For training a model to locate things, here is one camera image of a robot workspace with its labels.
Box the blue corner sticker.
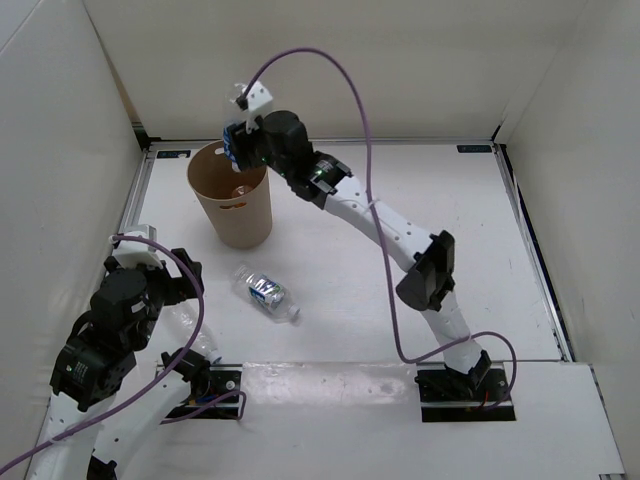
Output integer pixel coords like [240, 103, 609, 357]
[456, 144, 493, 154]
[156, 150, 191, 159]

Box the right aluminium frame rail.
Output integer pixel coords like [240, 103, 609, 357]
[493, 142, 575, 362]

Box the left blue corner sticker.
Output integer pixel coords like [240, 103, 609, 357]
[156, 150, 191, 159]

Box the orange plastic bottle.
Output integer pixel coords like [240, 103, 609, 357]
[231, 185, 253, 198]

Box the left aluminium frame rail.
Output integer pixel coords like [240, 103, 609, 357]
[116, 150, 154, 234]

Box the right blue corner sticker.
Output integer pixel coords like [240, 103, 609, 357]
[456, 144, 493, 154]

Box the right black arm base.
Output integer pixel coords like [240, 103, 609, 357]
[414, 368, 516, 423]

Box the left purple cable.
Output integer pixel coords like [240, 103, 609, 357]
[0, 234, 248, 469]

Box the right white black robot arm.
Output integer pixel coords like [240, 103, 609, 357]
[223, 110, 490, 400]

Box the clear unlabelled plastic bottle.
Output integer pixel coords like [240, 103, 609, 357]
[163, 302, 221, 364]

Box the tan cylindrical waste bin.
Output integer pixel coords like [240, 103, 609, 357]
[187, 141, 273, 249]

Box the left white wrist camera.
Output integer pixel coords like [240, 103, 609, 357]
[109, 224, 163, 269]

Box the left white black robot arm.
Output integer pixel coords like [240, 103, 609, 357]
[29, 236, 211, 479]

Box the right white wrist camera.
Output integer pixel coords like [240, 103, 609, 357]
[234, 81, 273, 133]

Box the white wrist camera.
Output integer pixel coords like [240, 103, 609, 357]
[109, 224, 163, 269]
[234, 81, 273, 133]

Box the green blue label bottle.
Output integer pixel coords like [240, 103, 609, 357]
[232, 264, 300, 324]

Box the blue label plastic bottle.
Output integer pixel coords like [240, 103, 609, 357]
[221, 82, 251, 174]

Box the aluminium frame rail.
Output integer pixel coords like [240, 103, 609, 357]
[116, 150, 154, 234]
[493, 142, 575, 362]

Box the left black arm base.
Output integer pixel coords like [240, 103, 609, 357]
[163, 363, 245, 423]

